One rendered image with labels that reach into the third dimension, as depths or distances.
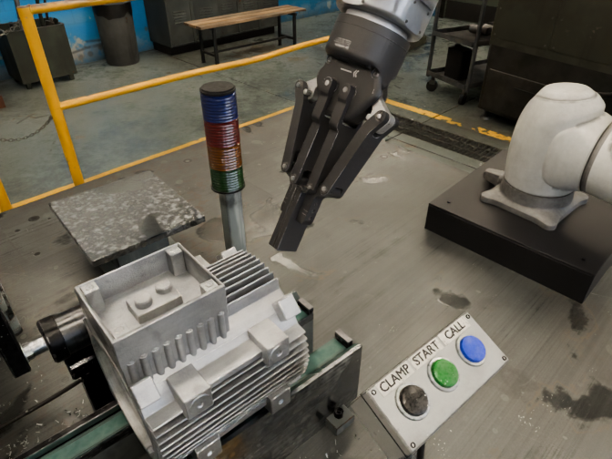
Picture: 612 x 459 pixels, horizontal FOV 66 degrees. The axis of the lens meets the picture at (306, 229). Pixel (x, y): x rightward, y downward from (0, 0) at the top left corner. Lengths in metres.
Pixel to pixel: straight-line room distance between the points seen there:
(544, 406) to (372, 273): 0.41
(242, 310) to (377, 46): 0.31
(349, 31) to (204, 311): 0.31
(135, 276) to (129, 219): 0.51
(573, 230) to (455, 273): 0.27
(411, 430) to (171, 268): 0.31
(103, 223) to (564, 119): 0.95
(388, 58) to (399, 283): 0.65
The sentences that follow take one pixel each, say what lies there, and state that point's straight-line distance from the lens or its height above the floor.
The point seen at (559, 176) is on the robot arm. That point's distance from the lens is 1.11.
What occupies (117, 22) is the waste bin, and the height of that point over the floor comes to 0.44.
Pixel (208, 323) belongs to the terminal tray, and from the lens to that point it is 0.52.
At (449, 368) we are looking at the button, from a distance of 0.53.
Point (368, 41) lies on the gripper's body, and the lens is 0.45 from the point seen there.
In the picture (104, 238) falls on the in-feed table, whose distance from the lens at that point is 1.02.
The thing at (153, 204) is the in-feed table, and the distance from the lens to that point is 1.10.
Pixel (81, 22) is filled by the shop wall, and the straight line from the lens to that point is 5.84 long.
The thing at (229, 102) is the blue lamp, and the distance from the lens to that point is 0.81.
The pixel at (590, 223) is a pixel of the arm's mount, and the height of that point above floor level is 0.88.
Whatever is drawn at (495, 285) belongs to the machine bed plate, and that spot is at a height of 0.80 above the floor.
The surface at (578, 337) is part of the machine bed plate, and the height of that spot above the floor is 0.80.
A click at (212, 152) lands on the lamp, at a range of 0.85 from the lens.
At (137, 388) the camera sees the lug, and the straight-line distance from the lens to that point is 0.50.
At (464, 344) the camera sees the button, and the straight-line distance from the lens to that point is 0.56.
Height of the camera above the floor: 1.47
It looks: 35 degrees down
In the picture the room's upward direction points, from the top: straight up
